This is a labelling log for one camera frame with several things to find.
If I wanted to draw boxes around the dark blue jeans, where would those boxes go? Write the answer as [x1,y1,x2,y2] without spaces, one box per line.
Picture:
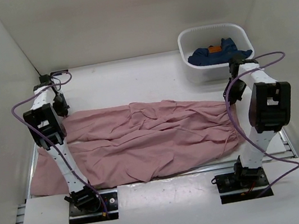
[188,38,253,67]

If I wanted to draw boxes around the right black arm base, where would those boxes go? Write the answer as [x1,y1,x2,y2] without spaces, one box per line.
[211,159,274,204]

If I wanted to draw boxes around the pink trousers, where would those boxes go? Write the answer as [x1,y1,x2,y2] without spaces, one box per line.
[18,86,246,201]

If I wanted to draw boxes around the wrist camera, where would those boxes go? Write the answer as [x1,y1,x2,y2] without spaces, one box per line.
[229,56,246,74]
[39,74,53,86]

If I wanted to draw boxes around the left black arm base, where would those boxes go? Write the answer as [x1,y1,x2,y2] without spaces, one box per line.
[64,186,119,224]

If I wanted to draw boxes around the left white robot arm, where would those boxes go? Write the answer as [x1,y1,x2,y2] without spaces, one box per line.
[23,81,102,213]

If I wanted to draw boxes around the white plastic basket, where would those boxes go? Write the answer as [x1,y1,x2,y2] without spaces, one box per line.
[178,23,255,83]

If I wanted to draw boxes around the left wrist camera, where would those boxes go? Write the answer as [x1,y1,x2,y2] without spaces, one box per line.
[39,74,53,86]

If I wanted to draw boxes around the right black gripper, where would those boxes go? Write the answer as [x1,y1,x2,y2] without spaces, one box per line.
[221,75,250,107]

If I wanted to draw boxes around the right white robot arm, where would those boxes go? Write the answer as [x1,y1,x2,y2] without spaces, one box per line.
[223,59,291,188]

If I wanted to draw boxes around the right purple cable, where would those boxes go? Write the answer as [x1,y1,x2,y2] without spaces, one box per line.
[218,51,299,199]

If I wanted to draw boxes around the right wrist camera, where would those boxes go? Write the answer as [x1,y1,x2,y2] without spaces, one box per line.
[229,56,246,74]

